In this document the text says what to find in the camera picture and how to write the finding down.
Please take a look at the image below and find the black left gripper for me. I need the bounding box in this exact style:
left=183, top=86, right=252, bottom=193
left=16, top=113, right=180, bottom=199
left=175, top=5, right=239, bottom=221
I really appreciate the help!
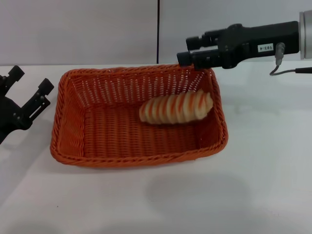
left=0, top=65, right=55, bottom=145

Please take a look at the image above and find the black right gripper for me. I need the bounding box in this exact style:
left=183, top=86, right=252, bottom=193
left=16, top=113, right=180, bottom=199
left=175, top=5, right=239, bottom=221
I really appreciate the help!
left=176, top=21, right=301, bottom=71

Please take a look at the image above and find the orange woven wicker basket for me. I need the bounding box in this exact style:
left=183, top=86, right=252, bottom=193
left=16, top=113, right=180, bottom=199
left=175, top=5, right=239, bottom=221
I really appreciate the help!
left=50, top=63, right=229, bottom=170

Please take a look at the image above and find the striped long bread loaf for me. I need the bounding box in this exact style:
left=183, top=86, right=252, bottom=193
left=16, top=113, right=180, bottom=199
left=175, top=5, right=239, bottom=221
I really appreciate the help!
left=138, top=89, right=214, bottom=126

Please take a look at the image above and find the grey cable with plug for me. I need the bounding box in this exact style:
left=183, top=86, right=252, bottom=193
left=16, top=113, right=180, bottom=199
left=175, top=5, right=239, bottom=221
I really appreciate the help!
left=269, top=42, right=312, bottom=76

